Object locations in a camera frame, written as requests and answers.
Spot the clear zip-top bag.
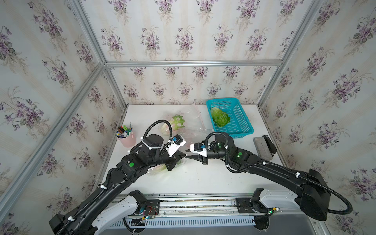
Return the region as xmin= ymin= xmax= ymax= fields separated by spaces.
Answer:
xmin=146 ymin=157 xmax=187 ymax=176
xmin=176 ymin=129 xmax=213 ymax=149
xmin=163 ymin=104 xmax=212 ymax=135

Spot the green chinese cabbage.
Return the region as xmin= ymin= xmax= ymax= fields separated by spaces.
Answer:
xmin=210 ymin=107 xmax=231 ymax=127

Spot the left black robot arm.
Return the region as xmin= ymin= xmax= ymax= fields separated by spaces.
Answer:
xmin=49 ymin=119 xmax=186 ymax=235

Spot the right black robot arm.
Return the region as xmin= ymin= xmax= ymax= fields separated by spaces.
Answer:
xmin=187 ymin=132 xmax=353 ymax=221

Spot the near bagged cabbage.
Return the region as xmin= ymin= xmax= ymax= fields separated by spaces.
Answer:
xmin=150 ymin=164 xmax=168 ymax=174

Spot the bagged cabbage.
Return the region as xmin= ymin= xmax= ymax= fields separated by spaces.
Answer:
xmin=161 ymin=115 xmax=185 ymax=135
xmin=150 ymin=164 xmax=168 ymax=174

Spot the far bagged cabbage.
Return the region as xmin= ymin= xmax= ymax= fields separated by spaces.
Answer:
xmin=161 ymin=115 xmax=185 ymax=135

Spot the teal plastic basket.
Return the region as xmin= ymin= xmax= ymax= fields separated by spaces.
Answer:
xmin=206 ymin=98 xmax=254 ymax=139

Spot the pink pen cup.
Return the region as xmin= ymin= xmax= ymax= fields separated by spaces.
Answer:
xmin=117 ymin=133 xmax=136 ymax=148

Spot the grey whiteboard eraser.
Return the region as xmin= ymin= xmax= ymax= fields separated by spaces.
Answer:
xmin=254 ymin=135 xmax=277 ymax=161

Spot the coloured pens bundle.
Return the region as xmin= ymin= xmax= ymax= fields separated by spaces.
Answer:
xmin=116 ymin=123 xmax=133 ymax=139

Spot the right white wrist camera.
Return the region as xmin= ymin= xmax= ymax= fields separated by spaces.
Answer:
xmin=190 ymin=143 xmax=207 ymax=157

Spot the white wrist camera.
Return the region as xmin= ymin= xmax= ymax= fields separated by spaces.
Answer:
xmin=166 ymin=134 xmax=187 ymax=158
xmin=190 ymin=143 xmax=207 ymax=157

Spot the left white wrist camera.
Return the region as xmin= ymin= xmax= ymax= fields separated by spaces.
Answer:
xmin=166 ymin=134 xmax=187 ymax=158

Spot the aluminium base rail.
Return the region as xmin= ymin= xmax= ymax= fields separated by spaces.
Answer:
xmin=73 ymin=193 xmax=321 ymax=220

